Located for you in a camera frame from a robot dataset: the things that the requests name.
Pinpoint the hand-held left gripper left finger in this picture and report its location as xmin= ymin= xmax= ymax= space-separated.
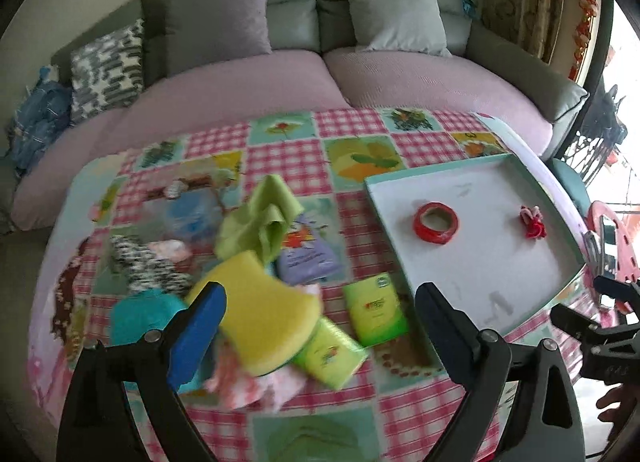
xmin=57 ymin=282 xmax=228 ymax=462

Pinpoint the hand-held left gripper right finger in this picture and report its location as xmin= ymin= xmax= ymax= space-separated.
xmin=414 ymin=283 xmax=586 ymax=462

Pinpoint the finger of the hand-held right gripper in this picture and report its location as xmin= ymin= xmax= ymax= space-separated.
xmin=550 ymin=303 xmax=603 ymax=343
xmin=594 ymin=275 xmax=640 ymax=314

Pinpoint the yellow sponge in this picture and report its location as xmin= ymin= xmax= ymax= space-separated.
xmin=185 ymin=249 xmax=323 ymax=377

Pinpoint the pink floral cloth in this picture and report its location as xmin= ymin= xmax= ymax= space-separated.
xmin=202 ymin=337 xmax=311 ymax=413

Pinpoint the white tray with teal rim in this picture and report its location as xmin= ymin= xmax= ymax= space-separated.
xmin=364 ymin=152 xmax=586 ymax=338

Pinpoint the leopard print scrunchie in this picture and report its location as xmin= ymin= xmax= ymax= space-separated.
xmin=110 ymin=234 xmax=193 ymax=295

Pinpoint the pink fluffy scrunchie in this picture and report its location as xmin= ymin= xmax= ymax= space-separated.
xmin=147 ymin=239 xmax=193 ymax=263

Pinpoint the light green packet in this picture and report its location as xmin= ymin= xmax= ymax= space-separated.
xmin=292 ymin=317 xmax=368 ymax=390

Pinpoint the green cloth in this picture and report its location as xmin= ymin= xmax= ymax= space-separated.
xmin=215 ymin=174 xmax=303 ymax=263

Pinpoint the person's right hand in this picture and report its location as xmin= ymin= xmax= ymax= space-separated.
xmin=596 ymin=384 xmax=635 ymax=443

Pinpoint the pink chair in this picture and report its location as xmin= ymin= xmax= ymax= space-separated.
xmin=585 ymin=201 xmax=640 ymax=313

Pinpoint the teal cloth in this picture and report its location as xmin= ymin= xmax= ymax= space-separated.
xmin=109 ymin=289 xmax=221 ymax=393

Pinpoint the green tissue packet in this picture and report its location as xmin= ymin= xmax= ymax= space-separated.
xmin=342 ymin=273 xmax=411 ymax=348

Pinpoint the red tape roll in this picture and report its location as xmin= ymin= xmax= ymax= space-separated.
xmin=412 ymin=202 xmax=460 ymax=245

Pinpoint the teal stool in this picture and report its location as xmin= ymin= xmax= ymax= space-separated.
xmin=550 ymin=159 xmax=591 ymax=213

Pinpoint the clear plastic box blue item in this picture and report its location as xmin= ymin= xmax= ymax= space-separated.
xmin=150 ymin=177 xmax=231 ymax=238

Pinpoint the purple wipes packet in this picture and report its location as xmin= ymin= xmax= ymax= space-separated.
xmin=276 ymin=214 xmax=346 ymax=285

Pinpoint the dark metal railing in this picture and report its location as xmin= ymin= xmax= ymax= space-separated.
xmin=565 ymin=87 xmax=628 ymax=183

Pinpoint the pink checked printed tablecloth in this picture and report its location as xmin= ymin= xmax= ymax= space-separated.
xmin=27 ymin=107 xmax=601 ymax=462

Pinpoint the pink sofa cover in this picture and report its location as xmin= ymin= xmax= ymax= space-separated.
xmin=10 ymin=47 xmax=556 ymax=230

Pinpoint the blue denim clothing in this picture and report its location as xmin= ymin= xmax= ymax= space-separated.
xmin=7 ymin=67 xmax=73 ymax=178

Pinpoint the red hanging decoration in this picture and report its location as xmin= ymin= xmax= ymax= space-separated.
xmin=570 ymin=0 xmax=601 ymax=83

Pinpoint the black and white patterned pillow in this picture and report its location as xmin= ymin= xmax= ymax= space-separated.
xmin=70 ymin=19 xmax=146 ymax=125

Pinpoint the purple grey pillow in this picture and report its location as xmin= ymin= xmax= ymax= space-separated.
xmin=165 ymin=0 xmax=273 ymax=78

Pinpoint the light grey pillow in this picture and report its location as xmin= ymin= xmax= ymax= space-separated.
xmin=340 ymin=0 xmax=451 ymax=57

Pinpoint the red hair tie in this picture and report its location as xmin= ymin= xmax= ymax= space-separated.
xmin=519 ymin=205 xmax=547 ymax=239

